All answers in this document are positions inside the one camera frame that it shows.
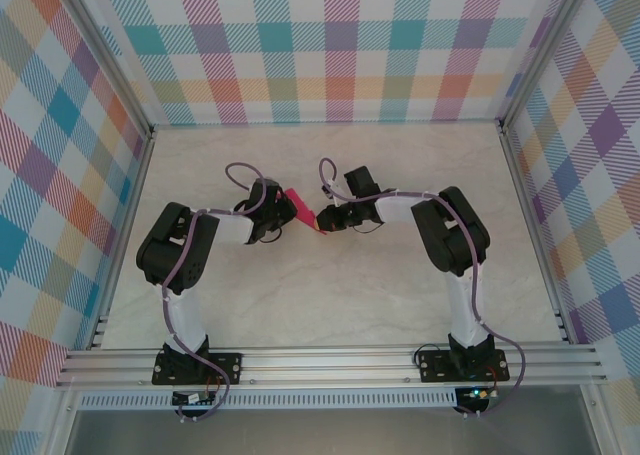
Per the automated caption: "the pink square cloth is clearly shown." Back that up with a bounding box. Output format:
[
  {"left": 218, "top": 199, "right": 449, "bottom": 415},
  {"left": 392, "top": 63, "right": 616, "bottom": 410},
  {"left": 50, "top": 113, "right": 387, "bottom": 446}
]
[{"left": 284, "top": 187, "right": 329, "bottom": 236}]

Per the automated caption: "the black controller board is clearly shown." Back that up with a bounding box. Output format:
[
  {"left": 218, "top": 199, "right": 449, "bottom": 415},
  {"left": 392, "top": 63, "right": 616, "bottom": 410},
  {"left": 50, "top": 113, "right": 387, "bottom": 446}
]
[{"left": 171, "top": 389, "right": 217, "bottom": 407}]

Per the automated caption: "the grey metal panel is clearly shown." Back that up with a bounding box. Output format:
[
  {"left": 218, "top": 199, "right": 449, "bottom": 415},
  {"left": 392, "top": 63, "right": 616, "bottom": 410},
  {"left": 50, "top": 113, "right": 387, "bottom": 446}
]
[{"left": 62, "top": 407, "right": 601, "bottom": 455}]

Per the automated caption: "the controller board with green light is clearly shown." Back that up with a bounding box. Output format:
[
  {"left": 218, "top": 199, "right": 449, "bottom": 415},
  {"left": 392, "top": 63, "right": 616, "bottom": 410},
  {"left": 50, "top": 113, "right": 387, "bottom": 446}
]
[{"left": 459, "top": 385, "right": 496, "bottom": 405}]

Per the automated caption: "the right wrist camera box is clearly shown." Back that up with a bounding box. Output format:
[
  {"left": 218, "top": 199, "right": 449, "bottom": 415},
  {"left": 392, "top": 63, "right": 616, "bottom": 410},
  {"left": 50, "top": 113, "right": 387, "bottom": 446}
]
[{"left": 324, "top": 177, "right": 351, "bottom": 207}]

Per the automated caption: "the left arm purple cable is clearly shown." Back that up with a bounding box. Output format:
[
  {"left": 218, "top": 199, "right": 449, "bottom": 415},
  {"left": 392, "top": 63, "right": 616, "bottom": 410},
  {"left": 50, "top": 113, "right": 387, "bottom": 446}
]
[{"left": 162, "top": 162, "right": 279, "bottom": 421}]

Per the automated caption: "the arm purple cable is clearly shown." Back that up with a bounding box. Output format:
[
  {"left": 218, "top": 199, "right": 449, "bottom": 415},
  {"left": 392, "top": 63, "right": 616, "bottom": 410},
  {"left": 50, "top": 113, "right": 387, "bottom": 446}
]
[
  {"left": 162, "top": 162, "right": 279, "bottom": 421},
  {"left": 318, "top": 157, "right": 526, "bottom": 419}
]

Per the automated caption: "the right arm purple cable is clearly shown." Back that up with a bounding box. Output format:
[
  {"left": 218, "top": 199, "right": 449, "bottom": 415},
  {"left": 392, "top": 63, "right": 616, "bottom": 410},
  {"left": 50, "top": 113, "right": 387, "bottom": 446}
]
[{"left": 318, "top": 157, "right": 526, "bottom": 419}]

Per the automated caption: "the aluminium side rail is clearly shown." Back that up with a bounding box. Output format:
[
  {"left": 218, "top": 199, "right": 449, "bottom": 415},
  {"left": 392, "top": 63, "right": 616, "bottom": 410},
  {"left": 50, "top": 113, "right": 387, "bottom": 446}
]
[
  {"left": 88, "top": 127, "right": 157, "bottom": 351},
  {"left": 499, "top": 124, "right": 576, "bottom": 344}
]

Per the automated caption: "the aluminium mounting rail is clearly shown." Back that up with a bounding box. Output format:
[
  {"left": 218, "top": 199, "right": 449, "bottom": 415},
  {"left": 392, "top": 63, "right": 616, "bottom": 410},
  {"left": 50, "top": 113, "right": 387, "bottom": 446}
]
[{"left": 54, "top": 343, "right": 609, "bottom": 390}]

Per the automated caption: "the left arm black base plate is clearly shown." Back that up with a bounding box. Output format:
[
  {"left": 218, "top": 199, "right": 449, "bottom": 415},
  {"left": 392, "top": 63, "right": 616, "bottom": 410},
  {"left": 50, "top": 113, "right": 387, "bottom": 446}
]
[{"left": 151, "top": 352, "right": 245, "bottom": 387}]

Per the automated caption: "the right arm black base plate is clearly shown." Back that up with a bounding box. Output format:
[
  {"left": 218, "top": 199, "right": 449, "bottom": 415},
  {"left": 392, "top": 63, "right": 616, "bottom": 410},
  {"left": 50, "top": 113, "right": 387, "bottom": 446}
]
[{"left": 416, "top": 349, "right": 511, "bottom": 384}]

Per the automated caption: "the slotted grey cable duct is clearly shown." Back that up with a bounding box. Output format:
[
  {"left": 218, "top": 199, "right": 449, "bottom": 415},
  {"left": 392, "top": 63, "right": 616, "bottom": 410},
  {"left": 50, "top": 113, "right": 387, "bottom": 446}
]
[{"left": 74, "top": 389, "right": 464, "bottom": 411}]

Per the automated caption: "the aluminium frame post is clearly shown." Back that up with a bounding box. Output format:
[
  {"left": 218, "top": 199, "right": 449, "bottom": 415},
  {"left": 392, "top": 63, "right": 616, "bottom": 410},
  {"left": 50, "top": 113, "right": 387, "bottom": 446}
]
[
  {"left": 497, "top": 0, "right": 601, "bottom": 134},
  {"left": 52, "top": 0, "right": 156, "bottom": 139}
]

